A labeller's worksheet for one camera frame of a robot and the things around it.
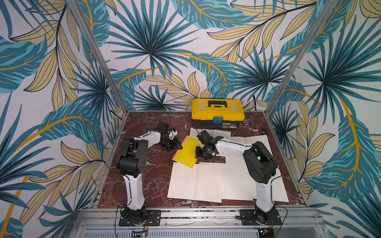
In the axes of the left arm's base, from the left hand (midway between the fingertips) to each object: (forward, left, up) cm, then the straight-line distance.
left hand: (180, 149), depth 96 cm
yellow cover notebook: (-21, -14, -3) cm, 25 cm away
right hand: (-4, -10, -2) cm, 11 cm away
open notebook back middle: (+15, -9, -2) cm, 18 cm away
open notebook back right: (+9, -49, -1) cm, 50 cm away
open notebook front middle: (-20, -35, -3) cm, 40 cm away
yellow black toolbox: (+18, -24, +15) cm, 33 cm away
